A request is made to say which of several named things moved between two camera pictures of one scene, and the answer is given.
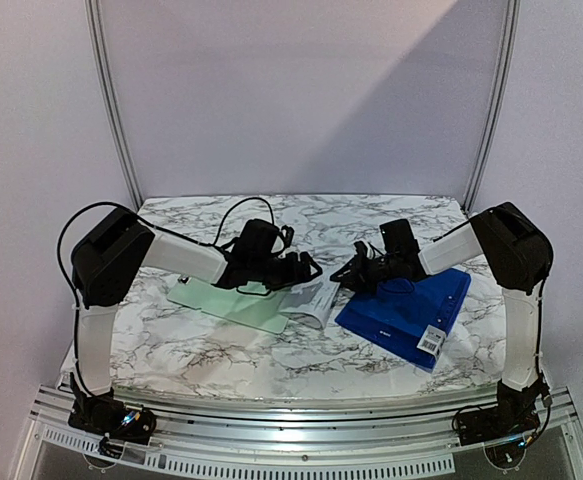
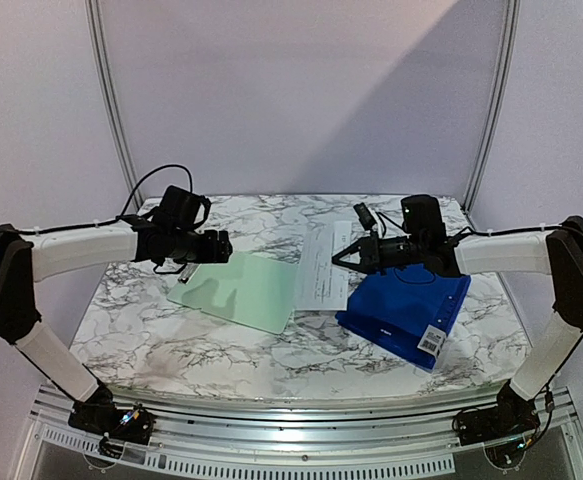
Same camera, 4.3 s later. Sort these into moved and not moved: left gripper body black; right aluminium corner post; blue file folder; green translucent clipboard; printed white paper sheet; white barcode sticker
Moved: printed white paper sheet; left gripper body black
Not moved: blue file folder; green translucent clipboard; right aluminium corner post; white barcode sticker
